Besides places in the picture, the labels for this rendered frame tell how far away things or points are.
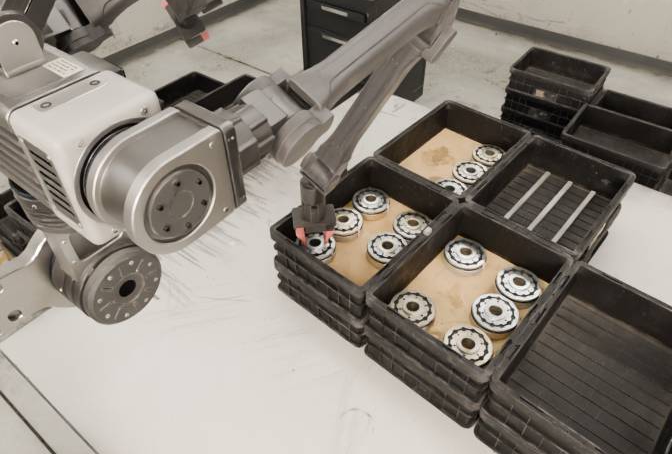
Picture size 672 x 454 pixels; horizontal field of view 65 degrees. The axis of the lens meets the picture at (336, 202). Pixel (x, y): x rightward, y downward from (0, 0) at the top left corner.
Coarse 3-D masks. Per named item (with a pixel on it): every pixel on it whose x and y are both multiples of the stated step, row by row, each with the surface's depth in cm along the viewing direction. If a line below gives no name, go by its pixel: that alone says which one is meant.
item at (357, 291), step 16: (368, 160) 147; (448, 208) 132; (432, 224) 128; (288, 240) 125; (416, 240) 124; (304, 256) 121; (400, 256) 120; (320, 272) 120; (336, 272) 117; (384, 272) 117; (352, 288) 114; (368, 288) 114
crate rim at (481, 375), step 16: (528, 240) 124; (560, 256) 120; (560, 272) 116; (368, 304) 112; (384, 304) 110; (400, 320) 107; (528, 320) 107; (416, 336) 106; (432, 336) 104; (512, 336) 104; (448, 352) 102; (464, 368) 100; (480, 368) 99
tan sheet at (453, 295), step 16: (496, 256) 133; (432, 272) 130; (448, 272) 130; (496, 272) 129; (416, 288) 126; (432, 288) 126; (448, 288) 126; (464, 288) 126; (480, 288) 126; (544, 288) 126; (448, 304) 122; (464, 304) 122; (448, 320) 119; (464, 320) 119; (496, 352) 113
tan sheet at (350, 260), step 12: (348, 204) 148; (396, 204) 148; (372, 228) 141; (384, 228) 141; (360, 240) 138; (336, 252) 135; (348, 252) 135; (360, 252) 135; (336, 264) 132; (348, 264) 132; (360, 264) 132; (348, 276) 129; (360, 276) 129
